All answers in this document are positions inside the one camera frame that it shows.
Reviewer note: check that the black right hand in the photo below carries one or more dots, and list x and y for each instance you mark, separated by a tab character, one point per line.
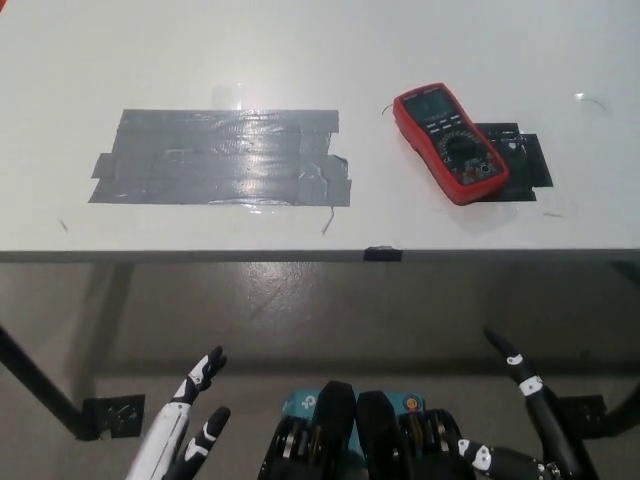
550	435

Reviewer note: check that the small black tape piece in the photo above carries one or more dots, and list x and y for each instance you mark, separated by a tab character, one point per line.
382	254

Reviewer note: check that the grey duct tape patch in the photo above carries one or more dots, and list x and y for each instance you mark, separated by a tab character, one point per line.
220	160

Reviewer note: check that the black and teal robot torso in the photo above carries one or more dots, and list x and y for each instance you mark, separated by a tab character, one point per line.
345	430

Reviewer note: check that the red digital multimeter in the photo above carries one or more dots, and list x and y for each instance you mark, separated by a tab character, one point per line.
450	140

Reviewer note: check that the black table leg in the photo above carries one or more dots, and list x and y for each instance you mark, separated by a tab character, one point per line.
40	385

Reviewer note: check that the white and black left hand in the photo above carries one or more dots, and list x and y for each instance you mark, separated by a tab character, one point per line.
160	435

